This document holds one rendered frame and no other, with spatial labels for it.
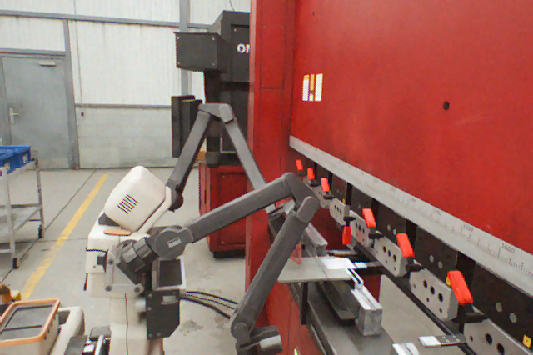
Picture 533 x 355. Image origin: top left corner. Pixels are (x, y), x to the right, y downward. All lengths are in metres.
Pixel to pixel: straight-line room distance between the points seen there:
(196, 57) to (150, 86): 6.04
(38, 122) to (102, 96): 1.26
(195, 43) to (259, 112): 0.52
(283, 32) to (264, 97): 0.35
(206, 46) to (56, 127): 6.50
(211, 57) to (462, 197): 1.73
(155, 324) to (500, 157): 1.03
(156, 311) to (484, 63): 1.06
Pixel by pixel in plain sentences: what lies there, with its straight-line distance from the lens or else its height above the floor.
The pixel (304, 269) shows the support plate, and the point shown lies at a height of 1.00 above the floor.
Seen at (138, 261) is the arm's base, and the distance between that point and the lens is 1.09.
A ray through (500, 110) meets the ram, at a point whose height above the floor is 1.62.
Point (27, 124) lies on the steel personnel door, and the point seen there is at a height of 0.88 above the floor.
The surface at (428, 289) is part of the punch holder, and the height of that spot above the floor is 1.22.
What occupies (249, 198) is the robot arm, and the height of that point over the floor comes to 1.36.
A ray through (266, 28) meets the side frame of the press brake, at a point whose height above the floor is 1.96.
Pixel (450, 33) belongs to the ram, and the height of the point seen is 1.76.
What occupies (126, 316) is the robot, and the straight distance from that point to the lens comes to 1.38.
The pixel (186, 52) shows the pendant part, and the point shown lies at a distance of 2.35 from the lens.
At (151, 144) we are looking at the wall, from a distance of 8.43.
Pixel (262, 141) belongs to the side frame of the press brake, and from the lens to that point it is 2.21.
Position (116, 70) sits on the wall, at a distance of 8.41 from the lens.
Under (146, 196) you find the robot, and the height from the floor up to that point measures 1.33.
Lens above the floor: 1.64
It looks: 13 degrees down
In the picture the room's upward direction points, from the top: 2 degrees clockwise
